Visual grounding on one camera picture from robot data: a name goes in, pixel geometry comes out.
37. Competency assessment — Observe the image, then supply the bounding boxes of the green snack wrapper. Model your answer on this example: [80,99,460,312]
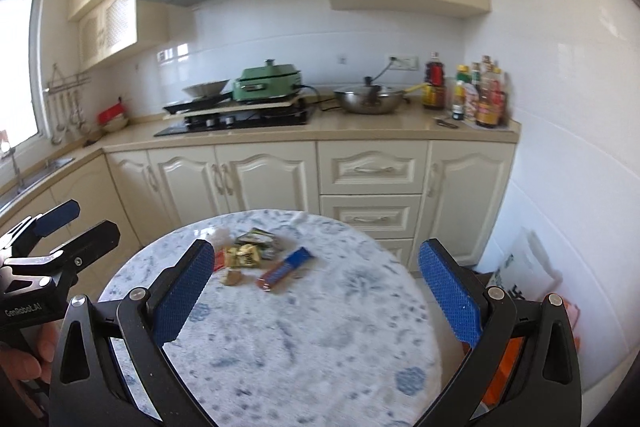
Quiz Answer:
[236,228,283,260]

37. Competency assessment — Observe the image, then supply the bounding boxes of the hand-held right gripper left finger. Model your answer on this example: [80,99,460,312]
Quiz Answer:
[48,238,221,427]

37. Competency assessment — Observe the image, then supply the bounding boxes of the steel faucet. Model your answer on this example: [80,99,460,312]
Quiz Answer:
[0,129,25,190]

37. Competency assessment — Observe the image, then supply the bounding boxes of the metal bowl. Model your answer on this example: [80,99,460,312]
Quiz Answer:
[181,79,232,98]

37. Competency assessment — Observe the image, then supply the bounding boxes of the window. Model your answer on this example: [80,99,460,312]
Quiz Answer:
[0,0,40,158]

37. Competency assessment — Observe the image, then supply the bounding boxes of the large dark soy sauce bottle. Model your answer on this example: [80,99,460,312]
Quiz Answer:
[423,52,447,110]

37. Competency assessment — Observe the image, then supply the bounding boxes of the black power cable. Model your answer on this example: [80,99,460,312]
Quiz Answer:
[300,84,342,112]

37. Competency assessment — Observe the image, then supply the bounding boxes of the green electric cooker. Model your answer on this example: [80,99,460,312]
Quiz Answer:
[232,59,304,102]

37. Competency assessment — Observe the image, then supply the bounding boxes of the white printed bag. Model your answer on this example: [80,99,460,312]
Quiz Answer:
[487,226,564,303]

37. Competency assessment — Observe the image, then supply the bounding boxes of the hanging utensil rack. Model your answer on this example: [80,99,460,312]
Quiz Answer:
[44,63,93,145]

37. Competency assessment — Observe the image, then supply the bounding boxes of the black gas stove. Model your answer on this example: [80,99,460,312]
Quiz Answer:
[153,104,310,138]

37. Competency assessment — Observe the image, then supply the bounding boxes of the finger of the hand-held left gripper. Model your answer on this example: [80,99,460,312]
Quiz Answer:
[47,220,121,303]
[0,200,81,258]

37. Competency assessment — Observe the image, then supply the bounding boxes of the black flat pan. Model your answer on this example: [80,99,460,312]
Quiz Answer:
[162,92,236,114]

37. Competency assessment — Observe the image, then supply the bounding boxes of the steel wok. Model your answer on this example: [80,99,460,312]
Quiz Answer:
[333,77,407,115]

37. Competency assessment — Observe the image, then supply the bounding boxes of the round table with marbled cloth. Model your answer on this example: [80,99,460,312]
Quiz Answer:
[97,208,444,427]

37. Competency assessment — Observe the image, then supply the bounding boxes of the cream carved drawer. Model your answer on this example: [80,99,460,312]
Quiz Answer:
[317,141,429,196]

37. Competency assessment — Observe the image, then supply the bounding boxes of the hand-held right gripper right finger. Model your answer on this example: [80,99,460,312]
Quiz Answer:
[415,238,583,427]

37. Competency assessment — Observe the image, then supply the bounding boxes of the red and white bowls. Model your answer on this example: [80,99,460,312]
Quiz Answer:
[97,97,131,132]

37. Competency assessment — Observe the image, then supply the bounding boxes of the cluster of condiment bottles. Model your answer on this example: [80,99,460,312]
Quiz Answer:
[451,55,510,129]

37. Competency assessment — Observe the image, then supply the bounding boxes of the person's left hand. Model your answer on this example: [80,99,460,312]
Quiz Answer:
[0,323,57,383]

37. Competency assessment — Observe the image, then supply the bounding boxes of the steel sink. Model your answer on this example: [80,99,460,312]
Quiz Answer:
[0,157,76,215]

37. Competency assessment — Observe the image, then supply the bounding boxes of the cream lower kitchen cabinets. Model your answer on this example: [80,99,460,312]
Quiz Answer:
[0,119,521,278]

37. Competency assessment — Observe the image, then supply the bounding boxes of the cream plain drawer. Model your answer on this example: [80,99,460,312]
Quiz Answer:
[320,194,423,240]

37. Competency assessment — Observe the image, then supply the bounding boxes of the blue and red snack wrapper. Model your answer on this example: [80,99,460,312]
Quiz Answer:
[257,247,313,293]

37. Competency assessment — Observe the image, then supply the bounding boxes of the gold snack wrapper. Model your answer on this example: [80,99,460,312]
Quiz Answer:
[222,243,264,269]

